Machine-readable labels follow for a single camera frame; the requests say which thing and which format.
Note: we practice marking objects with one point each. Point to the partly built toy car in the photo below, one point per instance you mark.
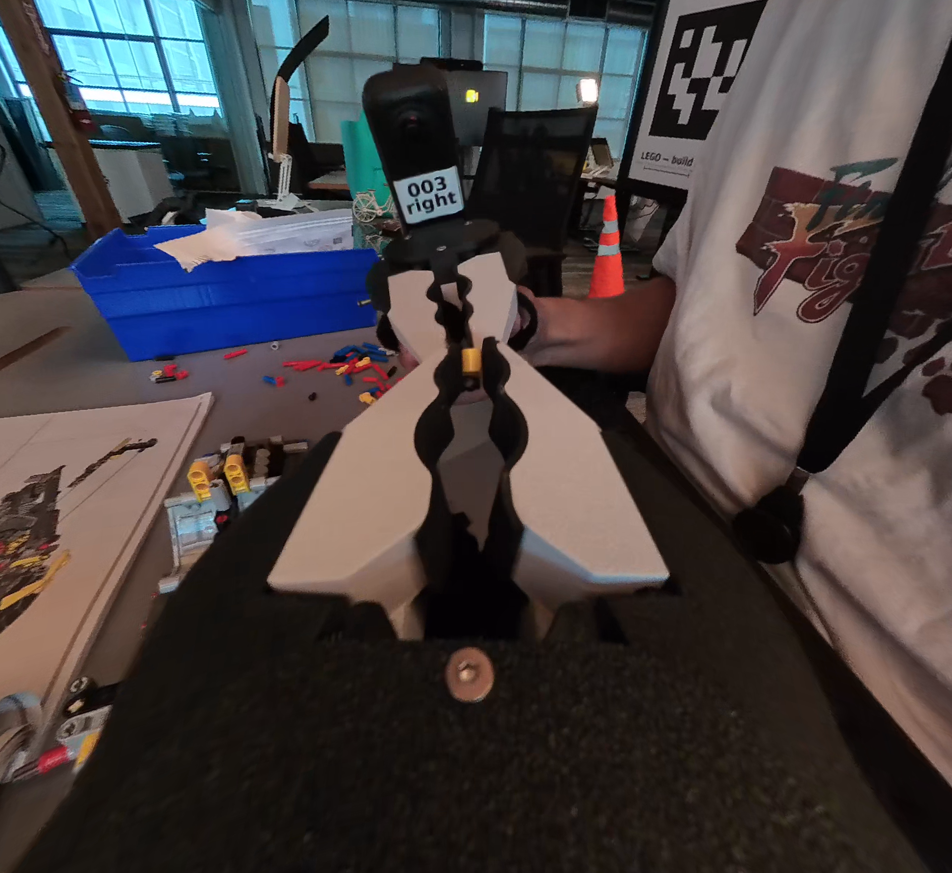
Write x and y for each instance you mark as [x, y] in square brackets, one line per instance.
[216, 501]

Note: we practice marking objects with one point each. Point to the jointed desk lamp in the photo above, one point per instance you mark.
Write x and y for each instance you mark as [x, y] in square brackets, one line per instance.
[281, 121]

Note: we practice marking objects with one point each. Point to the open instruction booklet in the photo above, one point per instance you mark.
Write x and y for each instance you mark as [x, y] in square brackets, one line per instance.
[97, 486]

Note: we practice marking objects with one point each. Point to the person's right forearm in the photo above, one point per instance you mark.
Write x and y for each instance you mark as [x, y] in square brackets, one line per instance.
[625, 326]

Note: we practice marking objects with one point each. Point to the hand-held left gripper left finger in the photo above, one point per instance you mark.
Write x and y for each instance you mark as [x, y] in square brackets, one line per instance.
[357, 516]

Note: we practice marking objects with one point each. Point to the pile of red blue pins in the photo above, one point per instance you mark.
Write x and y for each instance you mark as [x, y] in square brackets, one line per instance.
[349, 367]

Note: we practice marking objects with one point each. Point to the black white marker sign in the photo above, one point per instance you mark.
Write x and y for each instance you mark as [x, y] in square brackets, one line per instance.
[706, 69]

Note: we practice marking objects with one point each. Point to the computer monitor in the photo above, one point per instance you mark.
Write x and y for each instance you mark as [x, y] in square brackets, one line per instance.
[483, 99]

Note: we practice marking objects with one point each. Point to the torn white printed paper bags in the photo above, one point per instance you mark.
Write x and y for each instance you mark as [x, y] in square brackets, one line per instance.
[253, 237]

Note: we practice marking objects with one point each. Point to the blue plastic bin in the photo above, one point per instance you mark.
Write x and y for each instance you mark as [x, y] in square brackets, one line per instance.
[223, 300]

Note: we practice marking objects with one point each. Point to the small yellow building piece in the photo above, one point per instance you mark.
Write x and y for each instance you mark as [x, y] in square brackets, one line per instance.
[470, 361]

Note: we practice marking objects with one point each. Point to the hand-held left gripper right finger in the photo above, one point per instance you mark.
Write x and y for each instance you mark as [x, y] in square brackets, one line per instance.
[580, 508]

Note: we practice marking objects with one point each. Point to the wooden pillar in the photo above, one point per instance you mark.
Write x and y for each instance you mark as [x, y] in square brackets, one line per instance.
[52, 84]

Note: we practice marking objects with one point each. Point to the teal box with bicycle print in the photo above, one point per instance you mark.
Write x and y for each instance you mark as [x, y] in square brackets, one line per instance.
[364, 166]

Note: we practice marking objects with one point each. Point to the orange traffic cone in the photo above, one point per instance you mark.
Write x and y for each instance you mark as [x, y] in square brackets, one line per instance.
[607, 255]

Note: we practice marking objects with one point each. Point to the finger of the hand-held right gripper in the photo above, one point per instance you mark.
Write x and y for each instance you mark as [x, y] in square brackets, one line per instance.
[413, 315]
[491, 300]

